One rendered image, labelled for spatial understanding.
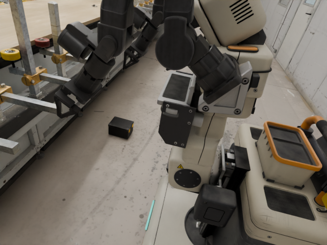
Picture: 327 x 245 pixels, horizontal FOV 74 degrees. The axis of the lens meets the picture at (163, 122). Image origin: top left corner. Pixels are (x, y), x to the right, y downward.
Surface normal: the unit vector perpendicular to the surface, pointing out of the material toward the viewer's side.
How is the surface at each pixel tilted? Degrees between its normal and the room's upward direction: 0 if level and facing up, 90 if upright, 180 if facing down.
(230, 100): 90
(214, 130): 90
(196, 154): 90
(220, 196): 0
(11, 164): 0
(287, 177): 92
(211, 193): 0
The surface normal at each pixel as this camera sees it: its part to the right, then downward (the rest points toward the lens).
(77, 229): 0.15, -0.80
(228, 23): -0.19, 0.55
